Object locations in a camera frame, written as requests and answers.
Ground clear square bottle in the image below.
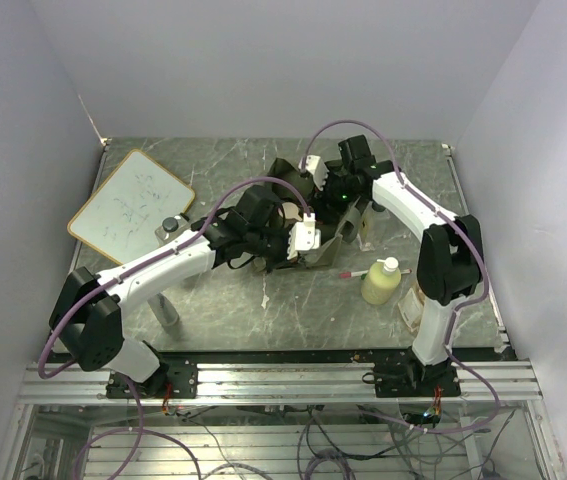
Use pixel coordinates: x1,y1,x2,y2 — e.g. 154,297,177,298
154,215,190,246

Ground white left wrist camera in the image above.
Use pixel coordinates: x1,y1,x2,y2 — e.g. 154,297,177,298
287,213,321,260

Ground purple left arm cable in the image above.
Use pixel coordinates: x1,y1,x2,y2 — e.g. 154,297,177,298
36,178,314,480

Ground olive green canvas bag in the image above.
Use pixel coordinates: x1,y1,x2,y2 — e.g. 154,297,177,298
253,155,370,272

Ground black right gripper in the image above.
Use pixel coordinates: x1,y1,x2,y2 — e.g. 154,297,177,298
307,168,362,223

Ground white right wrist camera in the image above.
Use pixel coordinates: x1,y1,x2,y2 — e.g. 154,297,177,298
298,155,329,191

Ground green lotion bottle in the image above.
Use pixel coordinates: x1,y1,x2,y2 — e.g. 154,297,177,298
282,202,303,222

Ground red and white marker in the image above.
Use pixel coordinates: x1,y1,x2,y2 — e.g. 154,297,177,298
339,268,412,279

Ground aluminium rail frame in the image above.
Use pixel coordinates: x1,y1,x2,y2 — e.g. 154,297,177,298
0,358,567,479

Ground grey metallic tube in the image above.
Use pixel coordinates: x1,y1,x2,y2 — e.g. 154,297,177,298
147,293,180,327

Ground loose cables under table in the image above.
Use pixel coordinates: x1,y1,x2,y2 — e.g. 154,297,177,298
127,399,509,480

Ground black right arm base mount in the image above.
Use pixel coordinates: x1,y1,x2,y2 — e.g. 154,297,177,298
361,348,461,398

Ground amber liquid bottle, white cap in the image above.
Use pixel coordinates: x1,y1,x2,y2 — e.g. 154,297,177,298
398,285,424,333

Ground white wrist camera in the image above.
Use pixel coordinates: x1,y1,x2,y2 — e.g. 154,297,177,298
287,213,321,260
298,155,329,191

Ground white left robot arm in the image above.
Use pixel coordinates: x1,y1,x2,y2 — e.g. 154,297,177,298
49,185,289,397

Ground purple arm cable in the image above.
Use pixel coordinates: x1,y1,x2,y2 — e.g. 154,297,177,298
36,178,314,480
300,119,502,437

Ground yellow-green pump bottle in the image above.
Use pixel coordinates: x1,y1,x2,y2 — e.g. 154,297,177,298
361,257,402,305

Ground yellow-framed small whiteboard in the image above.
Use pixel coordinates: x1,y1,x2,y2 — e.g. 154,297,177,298
67,149,195,264

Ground clear perfume bottle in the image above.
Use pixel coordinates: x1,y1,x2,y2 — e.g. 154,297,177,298
357,204,384,252

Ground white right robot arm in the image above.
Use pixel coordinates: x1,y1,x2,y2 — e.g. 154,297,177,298
324,135,489,396

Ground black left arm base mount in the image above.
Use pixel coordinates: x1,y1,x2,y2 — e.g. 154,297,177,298
106,360,199,400

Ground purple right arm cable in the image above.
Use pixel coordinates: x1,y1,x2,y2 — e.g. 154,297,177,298
300,119,502,437

